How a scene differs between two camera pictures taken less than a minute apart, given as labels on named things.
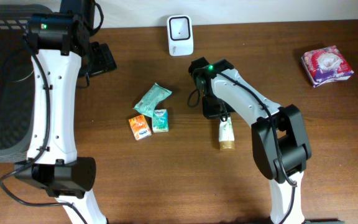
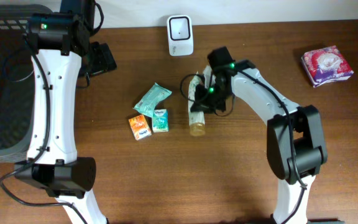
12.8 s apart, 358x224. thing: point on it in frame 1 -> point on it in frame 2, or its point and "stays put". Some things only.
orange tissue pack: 140,127 stays put
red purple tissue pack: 326,65 stays put
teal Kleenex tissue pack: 160,122 stays put
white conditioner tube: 226,134 -> 196,119
